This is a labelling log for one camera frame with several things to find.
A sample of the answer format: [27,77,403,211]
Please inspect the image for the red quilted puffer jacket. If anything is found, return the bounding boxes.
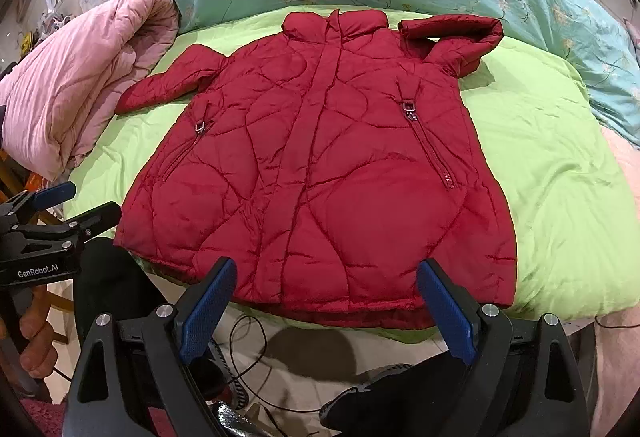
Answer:
[115,9,518,330]

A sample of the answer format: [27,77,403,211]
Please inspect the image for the pink folded quilt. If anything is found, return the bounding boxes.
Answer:
[1,0,179,182]

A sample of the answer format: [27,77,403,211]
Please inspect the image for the person's left hand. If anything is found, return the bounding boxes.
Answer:
[20,285,58,379]

